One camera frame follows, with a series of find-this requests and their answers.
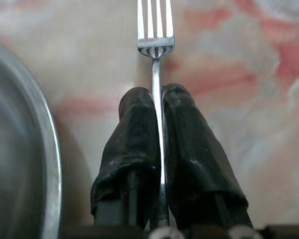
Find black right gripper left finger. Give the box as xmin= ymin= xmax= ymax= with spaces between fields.
xmin=90 ymin=86 xmax=162 ymax=229

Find silver metal fork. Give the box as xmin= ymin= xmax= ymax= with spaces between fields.
xmin=137 ymin=0 xmax=175 ymax=226

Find round steel plate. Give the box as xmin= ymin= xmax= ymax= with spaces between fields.
xmin=0 ymin=41 xmax=63 ymax=239

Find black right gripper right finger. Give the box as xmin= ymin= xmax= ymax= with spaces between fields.
xmin=161 ymin=83 xmax=254 ymax=229

